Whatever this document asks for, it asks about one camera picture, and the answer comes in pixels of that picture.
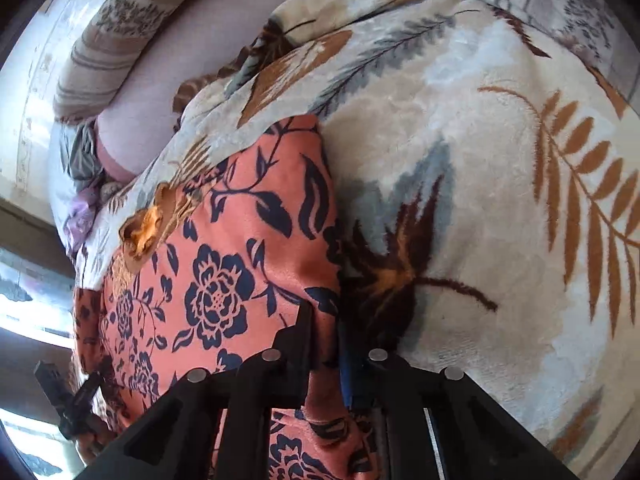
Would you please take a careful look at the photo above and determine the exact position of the orange black floral blouse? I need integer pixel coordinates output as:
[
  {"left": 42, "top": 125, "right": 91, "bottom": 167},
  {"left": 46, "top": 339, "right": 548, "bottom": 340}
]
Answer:
[{"left": 73, "top": 115, "right": 378, "bottom": 479}]

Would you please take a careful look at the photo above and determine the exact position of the stained glass window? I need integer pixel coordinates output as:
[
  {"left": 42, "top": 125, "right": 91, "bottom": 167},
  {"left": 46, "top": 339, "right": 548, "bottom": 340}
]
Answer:
[{"left": 1, "top": 249, "right": 84, "bottom": 479}]

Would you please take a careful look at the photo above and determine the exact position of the lilac floral garment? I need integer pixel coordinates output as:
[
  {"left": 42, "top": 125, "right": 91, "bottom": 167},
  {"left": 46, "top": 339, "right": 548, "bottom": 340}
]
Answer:
[{"left": 61, "top": 181, "right": 122, "bottom": 261}]

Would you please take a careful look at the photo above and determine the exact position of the light blue pillow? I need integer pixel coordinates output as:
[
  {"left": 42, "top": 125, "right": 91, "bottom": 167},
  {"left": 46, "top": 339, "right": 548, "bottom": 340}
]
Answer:
[{"left": 48, "top": 122, "right": 77, "bottom": 237}]

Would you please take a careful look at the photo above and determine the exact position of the cream leaf-pattern blanket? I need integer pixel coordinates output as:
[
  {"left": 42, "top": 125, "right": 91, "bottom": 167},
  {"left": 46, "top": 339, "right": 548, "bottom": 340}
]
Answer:
[{"left": 77, "top": 0, "right": 639, "bottom": 479}]

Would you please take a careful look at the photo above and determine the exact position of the grey garment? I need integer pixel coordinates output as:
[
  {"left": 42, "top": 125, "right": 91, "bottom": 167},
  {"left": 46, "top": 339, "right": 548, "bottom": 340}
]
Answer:
[{"left": 60, "top": 119, "right": 104, "bottom": 194}]

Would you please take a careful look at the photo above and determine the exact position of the striped floral rolled quilt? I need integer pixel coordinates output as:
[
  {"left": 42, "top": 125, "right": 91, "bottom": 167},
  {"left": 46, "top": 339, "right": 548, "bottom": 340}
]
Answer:
[{"left": 53, "top": 0, "right": 186, "bottom": 124}]

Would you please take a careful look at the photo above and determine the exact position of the striped floral pillow right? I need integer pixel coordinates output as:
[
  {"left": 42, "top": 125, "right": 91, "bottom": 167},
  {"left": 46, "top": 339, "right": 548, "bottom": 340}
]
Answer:
[{"left": 483, "top": 0, "right": 639, "bottom": 110}]

